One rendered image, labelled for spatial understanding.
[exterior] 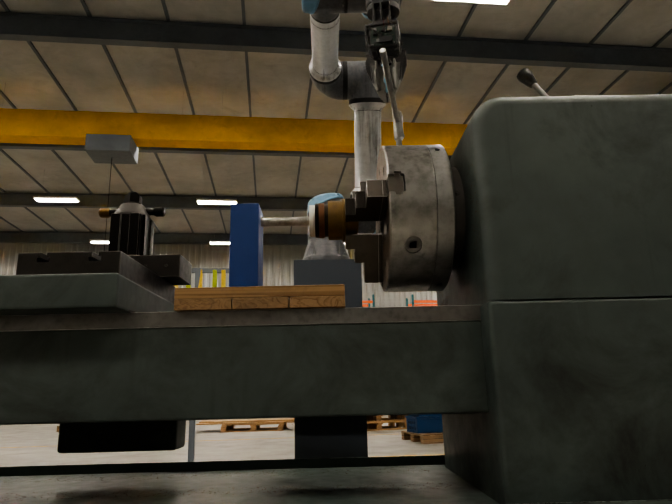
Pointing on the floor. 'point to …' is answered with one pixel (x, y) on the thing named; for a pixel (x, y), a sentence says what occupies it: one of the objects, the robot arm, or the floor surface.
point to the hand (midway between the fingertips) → (387, 98)
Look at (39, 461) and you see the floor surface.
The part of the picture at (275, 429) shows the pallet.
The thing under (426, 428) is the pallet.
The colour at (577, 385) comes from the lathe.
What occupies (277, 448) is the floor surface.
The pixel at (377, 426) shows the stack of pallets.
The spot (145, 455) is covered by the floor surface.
